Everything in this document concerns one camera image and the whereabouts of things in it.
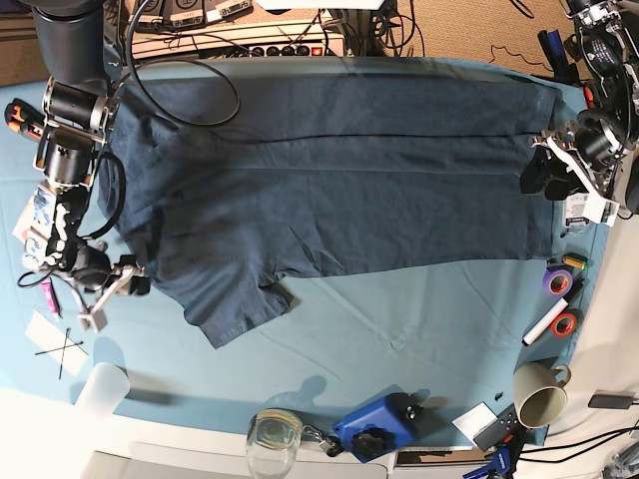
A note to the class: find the green yellow battery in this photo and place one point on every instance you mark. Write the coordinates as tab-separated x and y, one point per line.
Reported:
575	261

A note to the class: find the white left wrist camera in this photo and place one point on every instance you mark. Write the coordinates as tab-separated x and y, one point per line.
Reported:
600	210

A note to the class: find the black power adapter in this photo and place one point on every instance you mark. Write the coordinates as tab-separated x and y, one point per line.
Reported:
612	401

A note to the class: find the purple tape roll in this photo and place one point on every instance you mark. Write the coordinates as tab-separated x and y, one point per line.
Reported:
557	281

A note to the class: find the black marker pen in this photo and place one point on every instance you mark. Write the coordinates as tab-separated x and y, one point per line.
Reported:
574	291

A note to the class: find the blue spring clamp top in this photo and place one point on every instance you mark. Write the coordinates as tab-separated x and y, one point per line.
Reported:
552	46

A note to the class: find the blue box with black knob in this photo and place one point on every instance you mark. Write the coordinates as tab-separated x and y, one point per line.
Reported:
380	427

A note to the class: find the orange black utility knife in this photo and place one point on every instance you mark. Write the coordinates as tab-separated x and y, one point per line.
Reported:
25	120

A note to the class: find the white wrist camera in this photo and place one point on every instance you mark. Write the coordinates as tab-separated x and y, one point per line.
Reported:
95	321
600	210

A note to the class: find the white paper card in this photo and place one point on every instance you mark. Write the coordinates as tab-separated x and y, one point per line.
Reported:
45	335

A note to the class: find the black hairpin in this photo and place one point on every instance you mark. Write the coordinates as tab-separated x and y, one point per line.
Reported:
59	348
67	334

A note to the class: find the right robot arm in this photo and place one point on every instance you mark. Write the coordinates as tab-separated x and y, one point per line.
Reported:
71	129

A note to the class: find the white power strip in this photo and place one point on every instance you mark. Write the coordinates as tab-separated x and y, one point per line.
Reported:
245	37

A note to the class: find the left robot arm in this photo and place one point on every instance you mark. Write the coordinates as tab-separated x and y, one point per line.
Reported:
601	57

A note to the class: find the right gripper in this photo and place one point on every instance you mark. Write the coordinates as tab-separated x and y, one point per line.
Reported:
94	279

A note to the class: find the beige ceramic mug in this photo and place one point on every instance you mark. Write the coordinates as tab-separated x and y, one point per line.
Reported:
539	393

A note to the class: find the white marker pen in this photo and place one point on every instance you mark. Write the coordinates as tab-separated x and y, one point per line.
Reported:
544	322

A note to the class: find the grey remote control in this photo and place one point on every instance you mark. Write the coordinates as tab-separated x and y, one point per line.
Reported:
505	423

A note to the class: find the white business card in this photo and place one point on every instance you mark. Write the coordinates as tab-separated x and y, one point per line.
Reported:
474	421

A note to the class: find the translucent plastic cup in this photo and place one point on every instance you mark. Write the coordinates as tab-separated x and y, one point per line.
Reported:
106	387

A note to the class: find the red tape roll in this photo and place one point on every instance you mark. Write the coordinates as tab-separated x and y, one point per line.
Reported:
564	324

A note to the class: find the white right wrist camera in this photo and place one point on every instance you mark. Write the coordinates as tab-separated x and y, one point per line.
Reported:
95	321

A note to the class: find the white paper with red swatch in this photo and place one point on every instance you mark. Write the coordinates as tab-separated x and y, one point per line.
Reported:
34	226

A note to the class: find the dark blue T-shirt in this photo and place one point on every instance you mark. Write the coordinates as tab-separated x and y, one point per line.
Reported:
323	175

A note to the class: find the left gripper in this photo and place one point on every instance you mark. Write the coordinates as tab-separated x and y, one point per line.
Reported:
583	157

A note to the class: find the clear glass jar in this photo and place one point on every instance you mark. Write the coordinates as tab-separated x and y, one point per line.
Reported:
273	441

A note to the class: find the pink glue tube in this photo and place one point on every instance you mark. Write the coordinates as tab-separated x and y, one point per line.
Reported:
51	298

